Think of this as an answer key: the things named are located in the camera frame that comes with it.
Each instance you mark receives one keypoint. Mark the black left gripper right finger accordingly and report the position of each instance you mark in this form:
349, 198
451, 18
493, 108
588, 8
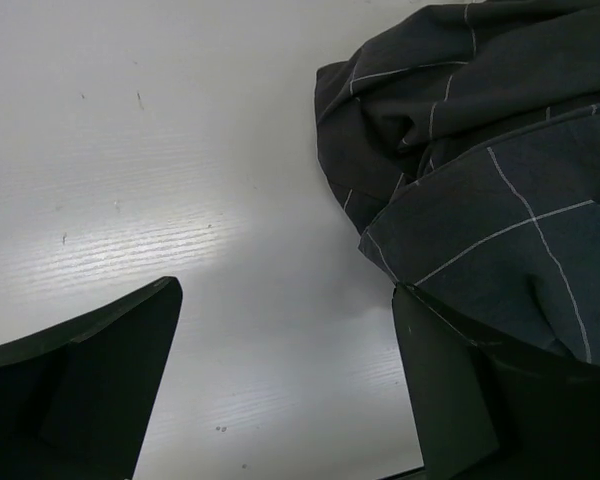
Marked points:
489, 406

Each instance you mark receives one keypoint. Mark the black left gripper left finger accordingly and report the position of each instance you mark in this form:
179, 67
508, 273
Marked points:
76, 398

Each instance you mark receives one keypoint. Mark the dark grey checked pillowcase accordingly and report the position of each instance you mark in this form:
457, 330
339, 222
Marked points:
464, 146

